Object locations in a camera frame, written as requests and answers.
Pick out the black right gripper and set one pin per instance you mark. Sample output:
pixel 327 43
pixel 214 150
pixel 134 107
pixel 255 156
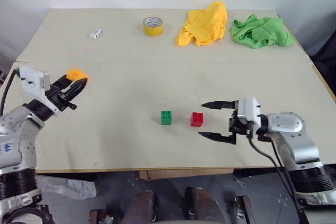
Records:
pixel 239 127

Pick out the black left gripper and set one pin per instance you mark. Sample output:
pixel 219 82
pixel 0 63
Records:
pixel 59 97

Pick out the orange cube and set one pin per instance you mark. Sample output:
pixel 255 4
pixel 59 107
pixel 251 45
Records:
pixel 76 74

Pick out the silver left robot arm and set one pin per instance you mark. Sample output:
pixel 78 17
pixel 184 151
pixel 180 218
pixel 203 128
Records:
pixel 15 132

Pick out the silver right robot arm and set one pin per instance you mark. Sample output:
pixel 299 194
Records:
pixel 288 125

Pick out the red cube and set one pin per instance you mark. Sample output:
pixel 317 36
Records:
pixel 197 119

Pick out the green cube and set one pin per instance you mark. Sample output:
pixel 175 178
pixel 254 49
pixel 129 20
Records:
pixel 166 117

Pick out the small white box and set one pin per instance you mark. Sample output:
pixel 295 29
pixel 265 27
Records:
pixel 95 33

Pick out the wooden board under table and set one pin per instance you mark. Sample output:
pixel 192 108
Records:
pixel 183 174

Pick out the dark brown rounded shape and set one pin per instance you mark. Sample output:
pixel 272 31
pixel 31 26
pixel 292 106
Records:
pixel 140 207
pixel 203 205

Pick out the crumpled green cloth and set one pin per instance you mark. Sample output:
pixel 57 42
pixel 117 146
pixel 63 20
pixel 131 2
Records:
pixel 261 33

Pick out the crumpled yellow cloth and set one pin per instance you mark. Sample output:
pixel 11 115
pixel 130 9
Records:
pixel 203 24

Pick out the yellow tape roll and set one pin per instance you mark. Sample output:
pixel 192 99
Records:
pixel 153 27

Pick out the clear plastic bag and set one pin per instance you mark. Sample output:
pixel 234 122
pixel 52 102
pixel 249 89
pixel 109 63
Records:
pixel 71 187

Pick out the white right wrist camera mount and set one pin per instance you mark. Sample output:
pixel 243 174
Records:
pixel 248 108

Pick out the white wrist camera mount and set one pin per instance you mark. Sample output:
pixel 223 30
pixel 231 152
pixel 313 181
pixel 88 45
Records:
pixel 248 108
pixel 31 76

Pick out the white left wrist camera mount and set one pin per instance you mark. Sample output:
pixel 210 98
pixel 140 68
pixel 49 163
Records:
pixel 31 76

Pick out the metal bracket on floor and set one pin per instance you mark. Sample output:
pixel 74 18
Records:
pixel 240 204

